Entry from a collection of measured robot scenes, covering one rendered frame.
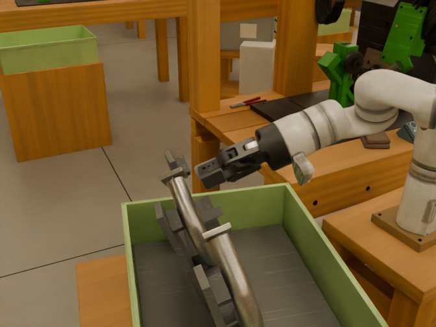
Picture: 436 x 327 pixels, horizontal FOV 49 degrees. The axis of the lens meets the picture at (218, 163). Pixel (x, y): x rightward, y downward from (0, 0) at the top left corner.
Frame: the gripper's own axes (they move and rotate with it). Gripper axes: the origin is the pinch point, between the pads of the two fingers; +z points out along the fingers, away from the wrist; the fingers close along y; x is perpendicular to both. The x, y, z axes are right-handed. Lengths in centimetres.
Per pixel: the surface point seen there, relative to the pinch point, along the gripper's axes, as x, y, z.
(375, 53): -39, -94, -73
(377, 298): 34, -49, -26
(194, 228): 7.1, 0.1, 4.5
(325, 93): -37, -109, -54
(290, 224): 9.6, -43.6, -13.5
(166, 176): -2.2, 1.8, 5.3
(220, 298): 18.5, 12.9, 3.5
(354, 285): 26.3, -16.6, -17.0
